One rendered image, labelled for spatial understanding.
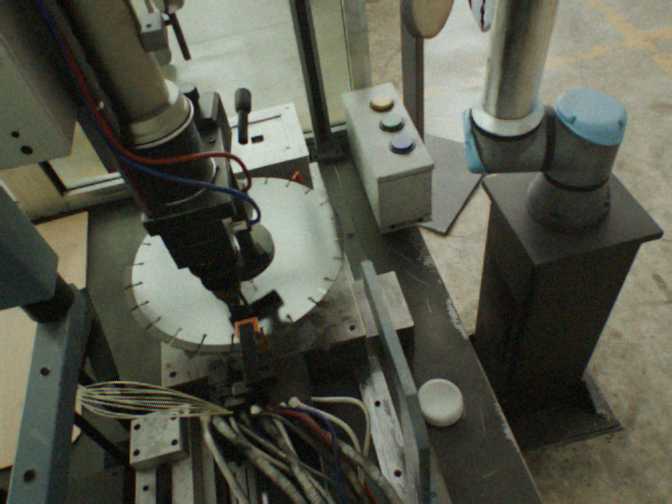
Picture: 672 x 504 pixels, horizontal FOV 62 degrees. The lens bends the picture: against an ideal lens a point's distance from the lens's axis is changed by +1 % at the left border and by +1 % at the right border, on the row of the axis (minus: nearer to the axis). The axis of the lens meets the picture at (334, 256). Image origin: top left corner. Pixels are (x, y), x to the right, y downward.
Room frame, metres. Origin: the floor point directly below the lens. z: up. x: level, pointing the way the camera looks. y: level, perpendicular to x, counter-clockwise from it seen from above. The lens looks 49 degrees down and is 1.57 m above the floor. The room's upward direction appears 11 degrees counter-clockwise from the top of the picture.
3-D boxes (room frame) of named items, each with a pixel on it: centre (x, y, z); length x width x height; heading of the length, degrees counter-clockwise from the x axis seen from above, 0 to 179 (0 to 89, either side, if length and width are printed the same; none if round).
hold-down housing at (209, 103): (0.51, 0.11, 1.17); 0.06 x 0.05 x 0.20; 175
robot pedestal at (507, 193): (0.72, -0.47, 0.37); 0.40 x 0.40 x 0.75; 4
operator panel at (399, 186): (0.88, -0.15, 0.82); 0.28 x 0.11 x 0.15; 4
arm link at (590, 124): (0.72, -0.46, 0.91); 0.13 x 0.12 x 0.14; 76
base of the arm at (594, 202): (0.72, -0.47, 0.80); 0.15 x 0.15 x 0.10
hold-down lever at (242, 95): (0.55, 0.09, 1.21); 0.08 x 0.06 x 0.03; 4
